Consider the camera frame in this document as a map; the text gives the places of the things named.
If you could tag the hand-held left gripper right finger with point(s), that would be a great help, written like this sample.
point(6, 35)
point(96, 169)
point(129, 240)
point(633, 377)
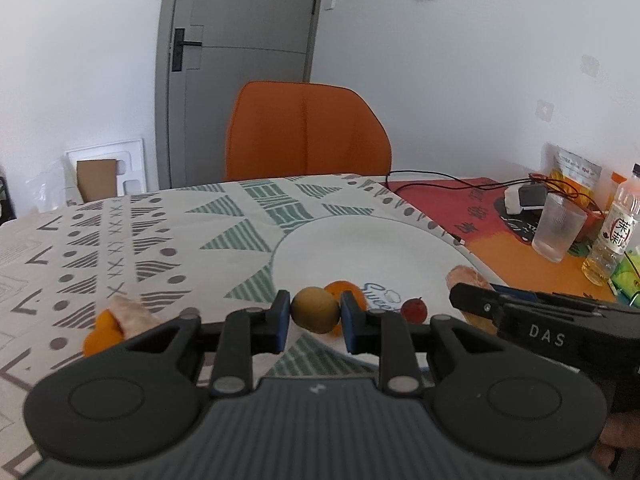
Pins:
point(350, 326)

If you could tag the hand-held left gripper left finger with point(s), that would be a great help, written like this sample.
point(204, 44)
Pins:
point(282, 321)

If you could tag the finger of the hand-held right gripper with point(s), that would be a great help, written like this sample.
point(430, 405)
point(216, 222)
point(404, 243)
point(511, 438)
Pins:
point(475, 302)
point(515, 292)

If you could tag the peeled pomelo piece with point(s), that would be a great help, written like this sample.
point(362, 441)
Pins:
point(467, 279)
point(132, 317)

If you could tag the brownish green round fruit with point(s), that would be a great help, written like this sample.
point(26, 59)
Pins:
point(315, 309)

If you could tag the medium orange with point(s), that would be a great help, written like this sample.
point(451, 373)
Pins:
point(344, 291)

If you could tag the small red fruit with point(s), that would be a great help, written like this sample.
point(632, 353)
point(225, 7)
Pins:
point(414, 311)

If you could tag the white plate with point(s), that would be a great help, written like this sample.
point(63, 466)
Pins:
point(370, 250)

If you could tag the small orange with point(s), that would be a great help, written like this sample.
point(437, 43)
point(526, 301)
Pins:
point(101, 338)

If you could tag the person's right hand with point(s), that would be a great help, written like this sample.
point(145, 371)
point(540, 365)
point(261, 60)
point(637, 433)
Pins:
point(620, 437)

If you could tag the ribbed glass cup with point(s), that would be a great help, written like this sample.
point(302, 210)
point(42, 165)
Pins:
point(557, 230)

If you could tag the white charger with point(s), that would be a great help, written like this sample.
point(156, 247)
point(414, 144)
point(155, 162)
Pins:
point(511, 201)

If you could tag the green packet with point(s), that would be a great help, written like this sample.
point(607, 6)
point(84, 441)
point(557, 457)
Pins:
point(626, 275)

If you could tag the red and orange mat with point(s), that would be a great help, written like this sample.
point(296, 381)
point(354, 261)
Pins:
point(450, 205)

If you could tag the clear plastic bottle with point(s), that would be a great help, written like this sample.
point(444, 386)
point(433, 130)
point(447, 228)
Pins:
point(615, 230)

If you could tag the snack bag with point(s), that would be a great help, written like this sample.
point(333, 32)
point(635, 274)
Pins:
point(575, 167)

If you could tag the orange chair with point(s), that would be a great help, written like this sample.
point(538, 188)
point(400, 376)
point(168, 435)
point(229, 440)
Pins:
point(305, 130)

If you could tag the white styrofoam packaging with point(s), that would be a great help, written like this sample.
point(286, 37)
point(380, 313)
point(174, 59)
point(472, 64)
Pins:
point(132, 165)

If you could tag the grey door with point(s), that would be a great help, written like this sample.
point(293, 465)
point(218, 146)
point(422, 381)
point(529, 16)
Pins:
point(240, 10)

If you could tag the white wall socket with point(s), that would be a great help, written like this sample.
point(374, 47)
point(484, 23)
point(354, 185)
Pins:
point(545, 110)

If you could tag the cardboard box by wall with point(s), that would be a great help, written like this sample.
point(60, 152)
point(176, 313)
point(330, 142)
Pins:
point(96, 180)

